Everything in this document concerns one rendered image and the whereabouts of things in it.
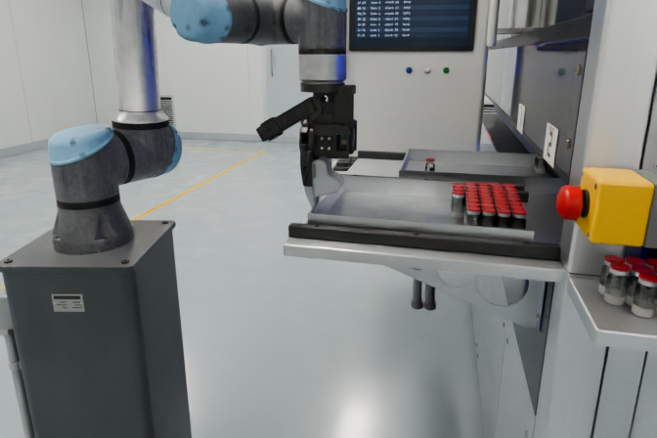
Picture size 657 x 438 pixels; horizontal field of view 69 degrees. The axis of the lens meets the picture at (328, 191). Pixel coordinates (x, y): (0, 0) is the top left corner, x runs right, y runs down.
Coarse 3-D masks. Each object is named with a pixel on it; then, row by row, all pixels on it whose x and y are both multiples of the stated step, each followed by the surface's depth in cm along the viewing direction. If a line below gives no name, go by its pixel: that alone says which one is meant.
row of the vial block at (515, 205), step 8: (504, 184) 90; (504, 192) 87; (512, 192) 85; (512, 200) 80; (520, 200) 80; (512, 208) 76; (520, 208) 75; (512, 216) 76; (520, 216) 73; (512, 224) 74; (520, 224) 74
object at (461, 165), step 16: (416, 160) 131; (448, 160) 129; (464, 160) 128; (480, 160) 127; (496, 160) 126; (512, 160) 125; (528, 160) 124; (400, 176) 107; (416, 176) 106; (432, 176) 105; (448, 176) 104; (464, 176) 103; (480, 176) 103; (496, 176) 102; (512, 176) 101; (528, 176) 101; (544, 176) 114; (528, 192) 101; (544, 192) 101
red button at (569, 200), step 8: (560, 192) 56; (568, 192) 55; (576, 192) 54; (560, 200) 55; (568, 200) 54; (576, 200) 54; (560, 208) 55; (568, 208) 54; (576, 208) 54; (560, 216) 56; (568, 216) 55; (576, 216) 55
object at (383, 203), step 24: (360, 192) 101; (384, 192) 100; (408, 192) 99; (432, 192) 97; (312, 216) 77; (336, 216) 76; (360, 216) 86; (384, 216) 86; (408, 216) 86; (432, 216) 86; (528, 240) 70
